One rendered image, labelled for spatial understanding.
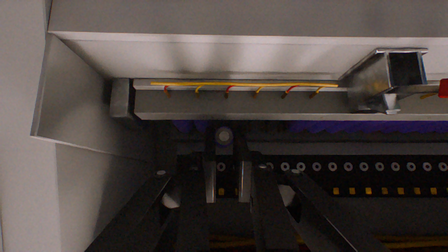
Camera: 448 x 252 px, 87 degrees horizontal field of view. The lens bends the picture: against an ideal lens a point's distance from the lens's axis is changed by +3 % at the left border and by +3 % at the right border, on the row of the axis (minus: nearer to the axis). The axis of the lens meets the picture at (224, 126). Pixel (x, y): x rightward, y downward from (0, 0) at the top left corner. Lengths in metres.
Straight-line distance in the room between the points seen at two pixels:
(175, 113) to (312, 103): 0.10
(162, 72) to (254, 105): 0.07
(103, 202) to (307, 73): 0.17
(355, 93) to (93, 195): 0.18
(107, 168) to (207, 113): 0.09
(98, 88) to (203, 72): 0.07
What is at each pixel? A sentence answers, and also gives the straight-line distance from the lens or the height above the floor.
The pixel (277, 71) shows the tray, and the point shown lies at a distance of 0.16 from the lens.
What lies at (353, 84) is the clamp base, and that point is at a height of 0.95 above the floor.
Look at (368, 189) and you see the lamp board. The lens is 0.35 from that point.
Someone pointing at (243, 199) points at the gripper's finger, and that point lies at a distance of 0.16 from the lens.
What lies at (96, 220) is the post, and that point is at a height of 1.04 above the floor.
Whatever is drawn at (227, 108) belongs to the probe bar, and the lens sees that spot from 0.17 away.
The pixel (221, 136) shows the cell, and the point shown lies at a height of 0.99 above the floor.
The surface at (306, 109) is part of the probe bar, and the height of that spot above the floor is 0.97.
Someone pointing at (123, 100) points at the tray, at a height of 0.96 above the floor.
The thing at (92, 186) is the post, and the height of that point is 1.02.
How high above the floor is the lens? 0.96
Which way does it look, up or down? 6 degrees up
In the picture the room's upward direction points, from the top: 180 degrees counter-clockwise
